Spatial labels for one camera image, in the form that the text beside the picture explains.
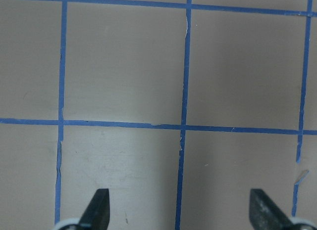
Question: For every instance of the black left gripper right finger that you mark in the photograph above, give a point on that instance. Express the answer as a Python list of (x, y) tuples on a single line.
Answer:
[(264, 214)]

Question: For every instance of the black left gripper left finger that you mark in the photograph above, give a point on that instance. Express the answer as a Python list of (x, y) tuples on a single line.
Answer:
[(97, 214)]

